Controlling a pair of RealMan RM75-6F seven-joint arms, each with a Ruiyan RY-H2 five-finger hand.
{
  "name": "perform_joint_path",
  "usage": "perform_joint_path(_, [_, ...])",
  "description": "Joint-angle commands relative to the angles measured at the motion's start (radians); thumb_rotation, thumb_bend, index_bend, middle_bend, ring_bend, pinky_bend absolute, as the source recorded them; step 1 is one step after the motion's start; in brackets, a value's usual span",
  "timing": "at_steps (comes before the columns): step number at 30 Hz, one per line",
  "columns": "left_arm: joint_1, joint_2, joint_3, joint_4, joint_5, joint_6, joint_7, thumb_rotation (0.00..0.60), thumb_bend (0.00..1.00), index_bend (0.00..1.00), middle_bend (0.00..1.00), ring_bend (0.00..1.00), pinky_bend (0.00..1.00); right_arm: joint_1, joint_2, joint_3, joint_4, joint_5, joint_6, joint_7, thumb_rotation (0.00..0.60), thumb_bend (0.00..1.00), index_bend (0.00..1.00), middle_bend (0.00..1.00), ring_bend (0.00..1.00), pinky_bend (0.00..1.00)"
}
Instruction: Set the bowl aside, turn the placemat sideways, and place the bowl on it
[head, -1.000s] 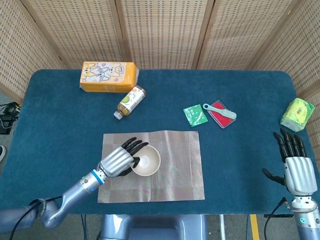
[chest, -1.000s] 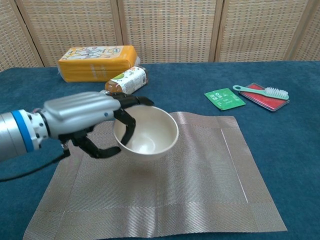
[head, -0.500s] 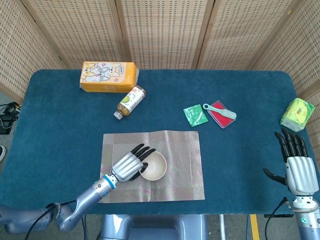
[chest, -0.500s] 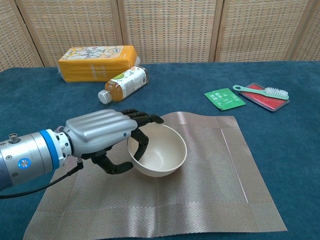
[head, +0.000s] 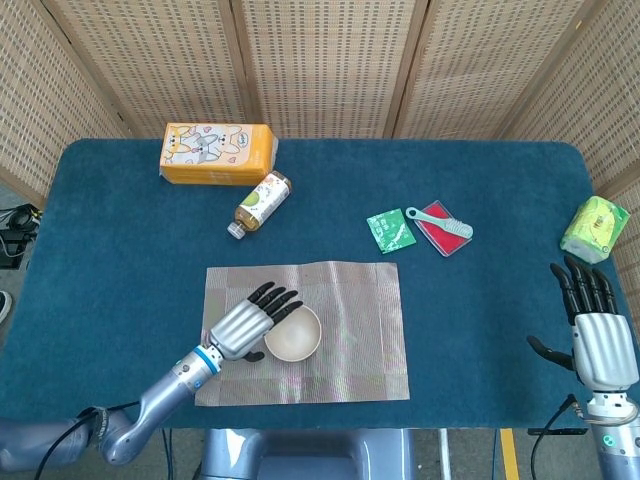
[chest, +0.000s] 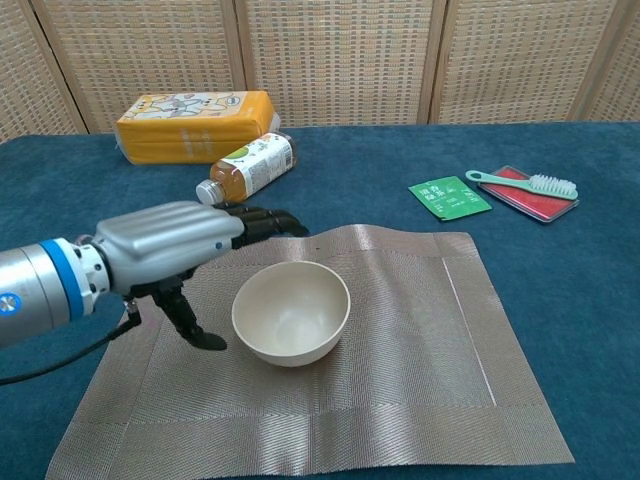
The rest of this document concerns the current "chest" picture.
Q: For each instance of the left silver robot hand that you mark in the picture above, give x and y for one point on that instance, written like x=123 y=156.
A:
x=165 y=240

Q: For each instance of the white round bowl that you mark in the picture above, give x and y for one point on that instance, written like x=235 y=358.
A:
x=290 y=320

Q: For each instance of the brown woven placemat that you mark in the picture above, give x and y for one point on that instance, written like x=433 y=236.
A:
x=400 y=375

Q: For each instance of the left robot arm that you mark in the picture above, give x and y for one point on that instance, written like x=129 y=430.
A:
x=40 y=290

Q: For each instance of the yellow cartoon tissue pack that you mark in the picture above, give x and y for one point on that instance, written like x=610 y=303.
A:
x=190 y=135

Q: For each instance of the tea bottle with white label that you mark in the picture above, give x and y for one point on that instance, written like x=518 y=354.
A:
x=250 y=165

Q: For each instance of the woven folding screen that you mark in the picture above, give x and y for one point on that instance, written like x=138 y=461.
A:
x=340 y=60

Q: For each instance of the green tea sachet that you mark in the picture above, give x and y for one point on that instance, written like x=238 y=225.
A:
x=450 y=200

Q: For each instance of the mint green brush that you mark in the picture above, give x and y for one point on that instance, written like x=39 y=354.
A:
x=496 y=179

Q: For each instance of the red clear flat case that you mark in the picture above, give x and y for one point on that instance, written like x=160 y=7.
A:
x=525 y=206

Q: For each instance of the teal table cover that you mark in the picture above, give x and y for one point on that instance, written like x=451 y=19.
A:
x=550 y=260

